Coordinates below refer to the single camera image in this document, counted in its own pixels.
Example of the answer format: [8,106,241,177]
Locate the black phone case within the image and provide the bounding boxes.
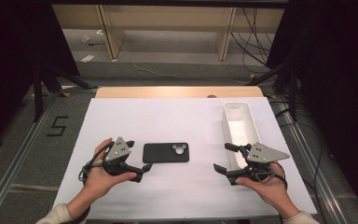
[143,142,190,164]

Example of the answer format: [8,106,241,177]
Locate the white table mat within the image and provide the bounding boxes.
[53,96,318,220]

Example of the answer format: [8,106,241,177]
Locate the left hand-held gripper cable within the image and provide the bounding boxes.
[60,141,116,224]

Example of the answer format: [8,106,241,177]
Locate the white plastic bin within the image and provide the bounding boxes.
[222,102,262,171]

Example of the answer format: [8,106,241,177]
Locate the black metal stand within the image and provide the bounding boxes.
[32,63,99,122]
[246,52,299,122]

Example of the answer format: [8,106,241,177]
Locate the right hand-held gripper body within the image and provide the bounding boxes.
[245,142,291,183]

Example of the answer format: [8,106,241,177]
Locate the black curtain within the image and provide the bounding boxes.
[265,0,358,216]
[0,0,80,153]

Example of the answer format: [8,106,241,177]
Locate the white floor cable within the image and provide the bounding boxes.
[117,40,250,85]

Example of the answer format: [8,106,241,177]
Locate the person's left hand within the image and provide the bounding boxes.
[82,138,138,202]

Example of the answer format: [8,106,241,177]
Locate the metal floor rail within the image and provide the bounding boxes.
[271,99,351,224]
[0,92,60,224]

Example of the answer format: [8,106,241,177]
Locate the black floor cables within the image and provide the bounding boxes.
[274,99,327,224]

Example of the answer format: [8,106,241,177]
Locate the person's right hand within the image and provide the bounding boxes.
[236,162,293,209]

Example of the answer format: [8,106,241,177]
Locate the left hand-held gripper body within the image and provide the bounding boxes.
[102,136,138,177]

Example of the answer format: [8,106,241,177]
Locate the hanging black cables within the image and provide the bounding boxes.
[231,7,276,74]

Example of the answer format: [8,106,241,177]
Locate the beige wooden shelf unit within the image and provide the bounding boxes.
[51,3,285,62]

